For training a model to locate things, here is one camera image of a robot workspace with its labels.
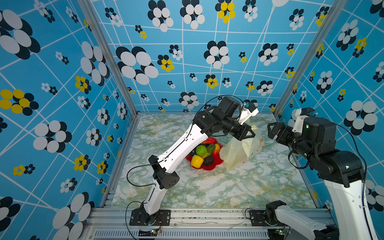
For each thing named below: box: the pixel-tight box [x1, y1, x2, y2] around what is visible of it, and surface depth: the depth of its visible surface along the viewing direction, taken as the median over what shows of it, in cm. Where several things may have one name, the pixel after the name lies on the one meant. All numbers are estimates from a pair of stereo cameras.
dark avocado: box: [202, 155, 214, 167], surface depth 91 cm
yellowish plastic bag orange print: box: [219, 126, 265, 172], surface depth 65 cm
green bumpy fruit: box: [196, 145, 207, 157], surface depth 90 cm
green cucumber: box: [206, 143, 215, 155], surface depth 94 cm
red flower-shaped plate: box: [185, 137, 224, 171], surface depth 91 cm
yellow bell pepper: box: [191, 155, 204, 169], surface depth 87 cm
